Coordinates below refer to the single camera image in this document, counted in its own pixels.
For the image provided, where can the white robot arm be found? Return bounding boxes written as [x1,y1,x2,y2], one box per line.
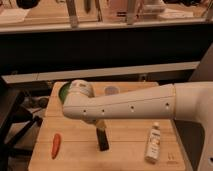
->
[59,80,213,171]

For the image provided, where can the black rectangular device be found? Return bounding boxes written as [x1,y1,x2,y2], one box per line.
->
[96,129,109,151]

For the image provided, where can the green bowl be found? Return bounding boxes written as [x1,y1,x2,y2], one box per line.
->
[58,82,70,102]

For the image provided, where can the clear bottle with label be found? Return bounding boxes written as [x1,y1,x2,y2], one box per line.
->
[145,122,161,163]

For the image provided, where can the dark panel at right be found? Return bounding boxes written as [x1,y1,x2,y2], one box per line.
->
[175,43,213,171]

